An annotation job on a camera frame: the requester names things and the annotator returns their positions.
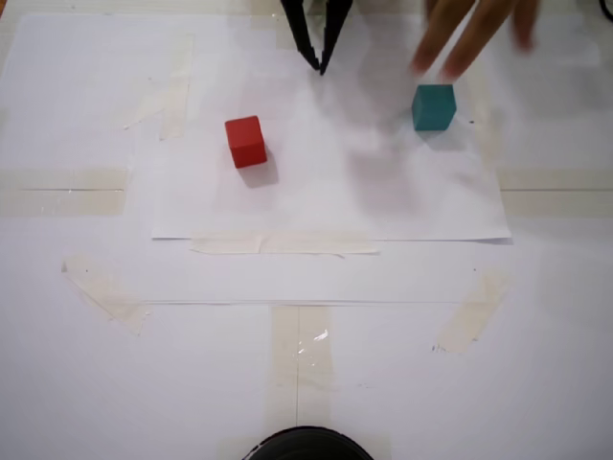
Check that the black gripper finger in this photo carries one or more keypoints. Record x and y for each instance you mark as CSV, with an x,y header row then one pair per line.
x,y
337,19
297,24

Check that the red wooden cube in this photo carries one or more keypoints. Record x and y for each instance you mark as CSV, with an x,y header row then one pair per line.
x,y
246,144

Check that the teal blue wooden cube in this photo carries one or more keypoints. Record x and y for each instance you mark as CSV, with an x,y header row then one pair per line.
x,y
433,108

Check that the bare human hand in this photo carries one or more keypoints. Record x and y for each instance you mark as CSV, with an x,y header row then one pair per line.
x,y
479,24

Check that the small white paper sheet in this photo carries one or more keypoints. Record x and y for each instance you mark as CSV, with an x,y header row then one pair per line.
x,y
335,201

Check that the black round camera base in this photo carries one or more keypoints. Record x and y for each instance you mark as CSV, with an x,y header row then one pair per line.
x,y
309,445

